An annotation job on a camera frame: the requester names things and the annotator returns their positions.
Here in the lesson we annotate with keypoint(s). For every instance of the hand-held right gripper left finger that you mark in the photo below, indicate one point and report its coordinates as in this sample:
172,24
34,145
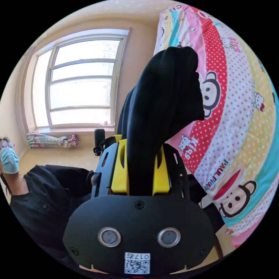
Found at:
118,174

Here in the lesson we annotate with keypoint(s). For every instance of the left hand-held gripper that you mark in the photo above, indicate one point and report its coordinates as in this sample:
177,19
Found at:
104,145

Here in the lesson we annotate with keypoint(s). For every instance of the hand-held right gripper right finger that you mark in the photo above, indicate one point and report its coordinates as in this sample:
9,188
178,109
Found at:
162,176

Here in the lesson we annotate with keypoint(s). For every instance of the black pants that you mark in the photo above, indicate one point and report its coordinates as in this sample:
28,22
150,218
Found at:
161,91

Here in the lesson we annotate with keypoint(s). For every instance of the striped pastel cloth bundle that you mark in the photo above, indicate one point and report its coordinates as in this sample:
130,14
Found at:
46,140

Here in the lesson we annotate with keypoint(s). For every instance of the person's body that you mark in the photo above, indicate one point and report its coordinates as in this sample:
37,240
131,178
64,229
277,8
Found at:
48,196

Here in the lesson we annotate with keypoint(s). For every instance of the bed with cartoon printed sheet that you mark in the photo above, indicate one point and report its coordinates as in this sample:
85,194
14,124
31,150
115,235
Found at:
237,122

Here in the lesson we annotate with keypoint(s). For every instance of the window with white frame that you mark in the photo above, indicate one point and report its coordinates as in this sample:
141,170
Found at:
80,82

